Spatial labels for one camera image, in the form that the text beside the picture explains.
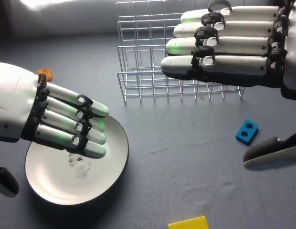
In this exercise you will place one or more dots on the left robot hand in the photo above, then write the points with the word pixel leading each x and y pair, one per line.
pixel 14 100

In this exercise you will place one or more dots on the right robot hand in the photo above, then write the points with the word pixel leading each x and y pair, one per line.
pixel 243 43

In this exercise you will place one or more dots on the white plate with barcode label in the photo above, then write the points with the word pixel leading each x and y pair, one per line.
pixel 66 181

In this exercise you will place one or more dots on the orange spiral toy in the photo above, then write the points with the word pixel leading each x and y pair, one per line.
pixel 46 72

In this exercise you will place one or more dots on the blue block with two holes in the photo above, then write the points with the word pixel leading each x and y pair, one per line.
pixel 254 130

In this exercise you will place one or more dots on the yellow flat block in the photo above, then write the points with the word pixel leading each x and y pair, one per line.
pixel 188 224

